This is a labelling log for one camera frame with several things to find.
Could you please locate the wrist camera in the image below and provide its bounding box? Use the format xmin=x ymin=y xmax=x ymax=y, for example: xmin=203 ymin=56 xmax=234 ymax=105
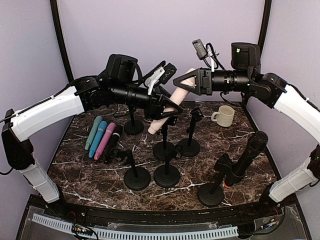
xmin=144 ymin=60 xmax=177 ymax=96
xmin=192 ymin=39 xmax=224 ymax=72

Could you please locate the cream pink microphone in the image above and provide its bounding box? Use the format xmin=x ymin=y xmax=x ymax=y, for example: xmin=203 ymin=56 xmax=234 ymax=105
xmin=147 ymin=67 xmax=196 ymax=135

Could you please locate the blue microphone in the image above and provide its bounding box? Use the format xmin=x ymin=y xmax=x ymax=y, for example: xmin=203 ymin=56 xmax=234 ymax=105
xmin=88 ymin=120 xmax=108 ymax=159

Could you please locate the right black frame post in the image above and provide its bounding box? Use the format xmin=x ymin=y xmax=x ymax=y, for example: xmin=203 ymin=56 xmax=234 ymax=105
xmin=241 ymin=0 xmax=273 ymax=104

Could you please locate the black front table rail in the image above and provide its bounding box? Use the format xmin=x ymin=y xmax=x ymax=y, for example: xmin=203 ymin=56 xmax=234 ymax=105
xmin=69 ymin=202 xmax=283 ymax=226

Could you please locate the black microphone white ring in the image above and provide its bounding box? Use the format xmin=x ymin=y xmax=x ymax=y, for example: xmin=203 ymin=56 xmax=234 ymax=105
xmin=103 ymin=124 xmax=124 ymax=165

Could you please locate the black frame post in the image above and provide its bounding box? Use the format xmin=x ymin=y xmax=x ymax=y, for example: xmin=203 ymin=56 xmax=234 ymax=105
xmin=49 ymin=0 xmax=74 ymax=82
xmin=241 ymin=0 xmax=273 ymax=104

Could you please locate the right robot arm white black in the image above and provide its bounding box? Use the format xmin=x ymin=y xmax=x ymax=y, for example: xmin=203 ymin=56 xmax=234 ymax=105
xmin=173 ymin=42 xmax=320 ymax=217

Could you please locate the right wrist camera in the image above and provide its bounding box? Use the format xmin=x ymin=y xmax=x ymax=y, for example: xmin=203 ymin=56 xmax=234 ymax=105
xmin=192 ymin=39 xmax=224 ymax=72

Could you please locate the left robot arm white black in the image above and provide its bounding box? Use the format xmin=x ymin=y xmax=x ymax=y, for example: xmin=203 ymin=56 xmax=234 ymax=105
xmin=1 ymin=54 xmax=182 ymax=218

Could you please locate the black microphone orange base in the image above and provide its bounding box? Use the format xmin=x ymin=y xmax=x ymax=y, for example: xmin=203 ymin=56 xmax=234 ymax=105
xmin=224 ymin=130 xmax=269 ymax=187

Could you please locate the black mic stand cream mic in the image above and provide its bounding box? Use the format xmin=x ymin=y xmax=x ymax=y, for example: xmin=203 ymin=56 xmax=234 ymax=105
xmin=153 ymin=116 xmax=178 ymax=161

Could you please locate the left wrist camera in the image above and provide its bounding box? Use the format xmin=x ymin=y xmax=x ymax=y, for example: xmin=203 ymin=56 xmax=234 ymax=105
xmin=144 ymin=60 xmax=177 ymax=96

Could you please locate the beige mug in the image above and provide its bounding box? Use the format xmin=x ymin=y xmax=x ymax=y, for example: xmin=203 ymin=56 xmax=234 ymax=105
xmin=211 ymin=105 xmax=235 ymax=128

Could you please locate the white slotted cable duct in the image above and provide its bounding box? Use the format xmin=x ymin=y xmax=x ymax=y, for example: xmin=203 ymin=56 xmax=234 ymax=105
xmin=31 ymin=213 xmax=239 ymax=240

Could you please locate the mint green microphone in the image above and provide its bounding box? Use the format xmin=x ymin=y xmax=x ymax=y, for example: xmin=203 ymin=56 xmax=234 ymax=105
xmin=84 ymin=115 xmax=103 ymax=151

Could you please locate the left black frame post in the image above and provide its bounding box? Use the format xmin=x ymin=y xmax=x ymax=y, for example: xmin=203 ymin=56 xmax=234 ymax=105
xmin=49 ymin=0 xmax=74 ymax=82

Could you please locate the black mic stand blue mic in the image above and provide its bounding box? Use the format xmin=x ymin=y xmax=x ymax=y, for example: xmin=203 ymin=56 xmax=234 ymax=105
xmin=123 ymin=105 xmax=144 ymax=136

